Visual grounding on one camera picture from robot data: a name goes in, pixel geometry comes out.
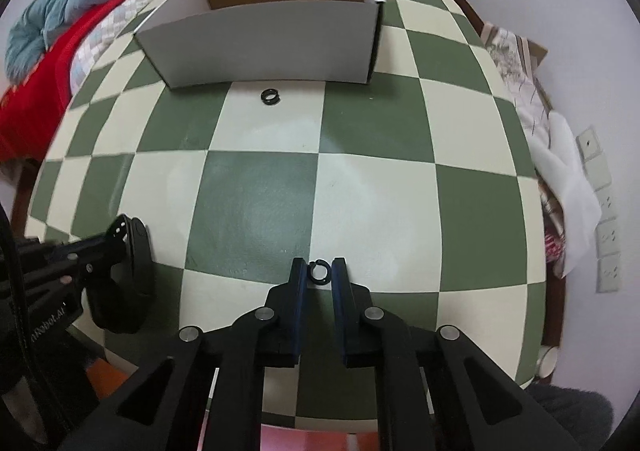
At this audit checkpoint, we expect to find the white cup on floor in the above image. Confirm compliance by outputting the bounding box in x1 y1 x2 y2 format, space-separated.
536 345 559 379

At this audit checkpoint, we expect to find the dark grey fuzzy stool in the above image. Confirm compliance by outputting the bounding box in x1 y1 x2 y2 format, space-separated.
525 383 614 450

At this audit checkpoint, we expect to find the red bed sheet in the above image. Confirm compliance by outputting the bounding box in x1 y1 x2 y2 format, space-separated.
0 0 125 162

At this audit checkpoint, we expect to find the green checkered tablecloth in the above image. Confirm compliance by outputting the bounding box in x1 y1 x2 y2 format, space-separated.
26 0 544 385

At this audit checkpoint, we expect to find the white power strip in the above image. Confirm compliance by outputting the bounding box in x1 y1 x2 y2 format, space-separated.
576 126 622 293

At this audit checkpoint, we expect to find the white plastic sheet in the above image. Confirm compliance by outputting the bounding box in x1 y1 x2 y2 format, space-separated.
528 111 602 278

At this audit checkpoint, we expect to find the white cardboard box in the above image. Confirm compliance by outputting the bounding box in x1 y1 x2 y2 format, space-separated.
134 0 385 88

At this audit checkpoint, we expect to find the floral patterned cloth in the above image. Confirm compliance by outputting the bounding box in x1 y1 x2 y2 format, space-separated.
480 22 565 263

